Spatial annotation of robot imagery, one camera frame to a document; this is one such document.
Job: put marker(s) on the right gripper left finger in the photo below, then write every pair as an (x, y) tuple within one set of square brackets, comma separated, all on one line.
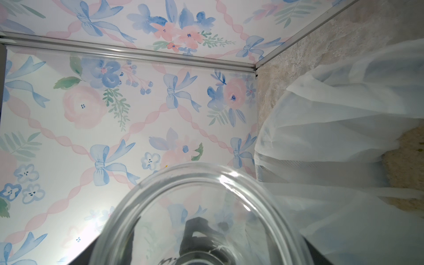
[(84, 257)]

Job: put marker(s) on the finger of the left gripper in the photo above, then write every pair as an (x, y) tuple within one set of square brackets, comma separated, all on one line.
[(202, 245)]

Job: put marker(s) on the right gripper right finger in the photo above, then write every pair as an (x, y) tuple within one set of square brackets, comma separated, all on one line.
[(317, 257)]

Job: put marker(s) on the glass jar with rice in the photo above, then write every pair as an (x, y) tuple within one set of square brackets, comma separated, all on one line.
[(199, 214)]

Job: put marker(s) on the rice pile in bag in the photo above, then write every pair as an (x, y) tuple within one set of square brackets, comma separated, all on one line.
[(405, 165)]

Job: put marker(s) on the white trash bag liner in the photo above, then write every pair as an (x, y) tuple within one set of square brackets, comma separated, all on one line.
[(320, 153)]

